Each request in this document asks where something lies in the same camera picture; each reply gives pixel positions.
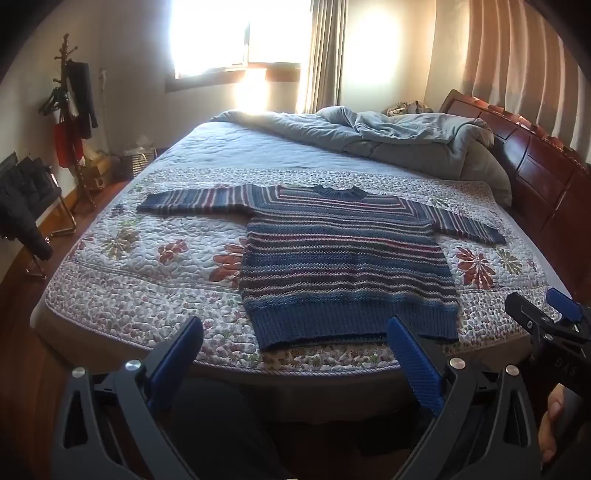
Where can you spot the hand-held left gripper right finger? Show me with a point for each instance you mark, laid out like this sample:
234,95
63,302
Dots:
411,364

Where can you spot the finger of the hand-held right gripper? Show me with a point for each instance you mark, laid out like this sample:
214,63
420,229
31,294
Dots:
565,308
528,314

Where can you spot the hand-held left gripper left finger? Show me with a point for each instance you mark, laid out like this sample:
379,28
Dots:
175,369

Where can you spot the blue striped knit sweater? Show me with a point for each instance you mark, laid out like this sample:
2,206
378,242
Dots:
341,263

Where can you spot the crumpled clothes pile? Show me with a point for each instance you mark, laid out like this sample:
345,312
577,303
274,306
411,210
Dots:
408,108

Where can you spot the person's right hand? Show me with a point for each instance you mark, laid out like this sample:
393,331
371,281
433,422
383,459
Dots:
550,429

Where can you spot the floral quilted bedspread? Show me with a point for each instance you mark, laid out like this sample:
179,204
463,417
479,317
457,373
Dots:
152,277

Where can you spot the red wooden headboard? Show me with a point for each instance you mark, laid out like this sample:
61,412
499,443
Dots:
545,180

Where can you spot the beige pillow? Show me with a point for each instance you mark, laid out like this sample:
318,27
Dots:
485,170

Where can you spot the woven basket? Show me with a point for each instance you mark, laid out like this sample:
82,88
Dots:
136,164

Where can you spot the black jacket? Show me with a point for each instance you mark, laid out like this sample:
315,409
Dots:
23,198

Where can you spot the grey crumpled duvet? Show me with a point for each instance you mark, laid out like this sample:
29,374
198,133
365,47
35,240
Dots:
369,138

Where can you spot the red hanging bag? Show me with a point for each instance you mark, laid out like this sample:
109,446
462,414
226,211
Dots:
67,143

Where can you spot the dark hanging garment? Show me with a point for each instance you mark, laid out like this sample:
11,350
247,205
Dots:
83,97

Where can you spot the beige window curtain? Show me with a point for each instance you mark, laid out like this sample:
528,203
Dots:
325,55

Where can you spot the bright window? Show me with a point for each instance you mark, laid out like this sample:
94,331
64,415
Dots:
231,37

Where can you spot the wooden coat rack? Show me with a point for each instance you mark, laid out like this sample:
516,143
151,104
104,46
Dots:
64,50

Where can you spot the metal frame chair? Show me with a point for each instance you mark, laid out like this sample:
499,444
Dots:
64,217

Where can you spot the beige pleated wall curtain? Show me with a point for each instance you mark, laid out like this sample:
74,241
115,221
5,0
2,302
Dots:
503,50

